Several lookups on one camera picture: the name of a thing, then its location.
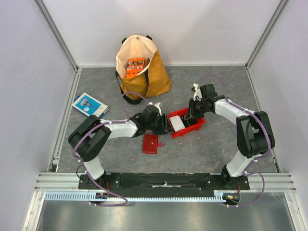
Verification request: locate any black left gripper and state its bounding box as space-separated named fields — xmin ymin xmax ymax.
xmin=146 ymin=113 xmax=174 ymax=135

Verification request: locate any red plastic bin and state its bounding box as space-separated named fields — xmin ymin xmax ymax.
xmin=168 ymin=107 xmax=206 ymax=138

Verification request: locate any red leather card holder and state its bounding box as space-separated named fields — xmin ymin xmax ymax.
xmin=142 ymin=134 xmax=162 ymax=154

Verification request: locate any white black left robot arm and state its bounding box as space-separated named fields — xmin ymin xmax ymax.
xmin=68 ymin=104 xmax=174 ymax=189

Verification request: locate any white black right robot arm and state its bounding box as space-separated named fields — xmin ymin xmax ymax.
xmin=183 ymin=83 xmax=275 ymax=190

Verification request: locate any white card stack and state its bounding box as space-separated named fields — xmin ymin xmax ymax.
xmin=169 ymin=115 xmax=185 ymax=132

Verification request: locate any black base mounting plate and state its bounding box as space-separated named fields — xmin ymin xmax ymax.
xmin=78 ymin=172 xmax=251 ymax=193

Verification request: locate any orange snack box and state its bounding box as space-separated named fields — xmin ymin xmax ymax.
xmin=125 ymin=57 xmax=145 ymax=78

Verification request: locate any blue white razor package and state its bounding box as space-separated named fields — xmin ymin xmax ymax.
xmin=72 ymin=92 xmax=109 ymax=118

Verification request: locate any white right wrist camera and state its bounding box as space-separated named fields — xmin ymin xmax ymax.
xmin=191 ymin=83 xmax=202 ymax=101

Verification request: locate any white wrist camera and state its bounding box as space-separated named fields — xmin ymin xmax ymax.
xmin=191 ymin=83 xmax=202 ymax=101
xmin=148 ymin=102 xmax=162 ymax=116

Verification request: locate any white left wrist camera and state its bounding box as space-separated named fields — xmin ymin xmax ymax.
xmin=148 ymin=102 xmax=162 ymax=116

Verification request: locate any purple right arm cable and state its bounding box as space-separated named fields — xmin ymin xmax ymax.
xmin=197 ymin=73 xmax=276 ymax=208

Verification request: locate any aluminium frame rail right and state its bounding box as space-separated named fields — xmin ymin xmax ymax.
xmin=246 ymin=0 xmax=291 ymax=171

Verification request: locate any aluminium frame rail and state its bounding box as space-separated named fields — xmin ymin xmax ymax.
xmin=34 ymin=0 xmax=80 ymax=172
xmin=246 ymin=0 xmax=291 ymax=171
xmin=35 ymin=172 xmax=296 ymax=193

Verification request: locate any aluminium front frame rail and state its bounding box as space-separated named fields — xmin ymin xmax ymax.
xmin=35 ymin=172 xmax=296 ymax=193

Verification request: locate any aluminium frame rail left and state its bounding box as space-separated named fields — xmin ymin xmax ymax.
xmin=34 ymin=0 xmax=80 ymax=172

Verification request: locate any white slotted cable duct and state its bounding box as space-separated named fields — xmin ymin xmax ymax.
xmin=45 ymin=191 xmax=226 ymax=203

